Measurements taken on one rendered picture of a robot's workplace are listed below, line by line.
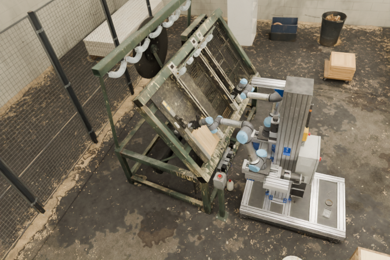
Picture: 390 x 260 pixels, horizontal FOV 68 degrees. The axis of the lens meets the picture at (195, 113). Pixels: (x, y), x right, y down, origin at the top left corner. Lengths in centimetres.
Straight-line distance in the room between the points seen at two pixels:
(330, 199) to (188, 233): 190
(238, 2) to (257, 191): 430
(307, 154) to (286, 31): 459
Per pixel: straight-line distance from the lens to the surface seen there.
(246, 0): 687
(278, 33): 748
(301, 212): 411
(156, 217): 432
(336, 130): 542
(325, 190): 436
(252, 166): 311
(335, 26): 728
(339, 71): 623
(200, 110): 358
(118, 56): 326
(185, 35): 418
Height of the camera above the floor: 376
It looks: 43 degrees down
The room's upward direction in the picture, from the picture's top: 8 degrees counter-clockwise
